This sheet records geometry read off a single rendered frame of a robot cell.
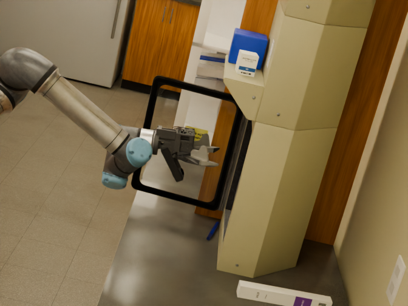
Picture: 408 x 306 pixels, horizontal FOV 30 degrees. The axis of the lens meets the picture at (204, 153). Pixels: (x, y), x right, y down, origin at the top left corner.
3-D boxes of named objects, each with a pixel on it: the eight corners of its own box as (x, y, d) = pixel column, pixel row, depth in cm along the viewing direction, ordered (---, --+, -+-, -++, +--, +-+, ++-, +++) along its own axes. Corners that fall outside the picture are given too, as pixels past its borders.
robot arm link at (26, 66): (25, 25, 203) (163, 144, 213) (14, 42, 212) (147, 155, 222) (-1, 52, 197) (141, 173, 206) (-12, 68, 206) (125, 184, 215)
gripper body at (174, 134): (195, 136, 223) (155, 130, 223) (192, 163, 226) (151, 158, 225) (197, 129, 230) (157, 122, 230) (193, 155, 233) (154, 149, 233)
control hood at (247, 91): (254, 92, 240) (261, 62, 237) (255, 121, 209) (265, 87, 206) (218, 84, 240) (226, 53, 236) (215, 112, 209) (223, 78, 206)
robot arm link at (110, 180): (110, 175, 214) (116, 139, 218) (95, 186, 223) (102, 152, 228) (135, 183, 217) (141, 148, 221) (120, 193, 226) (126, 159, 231)
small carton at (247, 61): (251, 72, 219) (256, 52, 217) (254, 77, 215) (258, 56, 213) (234, 69, 219) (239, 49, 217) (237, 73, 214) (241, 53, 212)
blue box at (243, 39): (259, 63, 235) (266, 34, 232) (260, 70, 225) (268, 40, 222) (227, 55, 235) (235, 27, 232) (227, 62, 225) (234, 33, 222)
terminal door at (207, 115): (218, 212, 252) (247, 98, 239) (130, 187, 254) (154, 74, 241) (218, 211, 253) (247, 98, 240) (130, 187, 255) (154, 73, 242)
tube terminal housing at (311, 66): (291, 241, 256) (358, 18, 231) (298, 289, 225) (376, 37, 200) (219, 224, 255) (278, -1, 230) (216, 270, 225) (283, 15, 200)
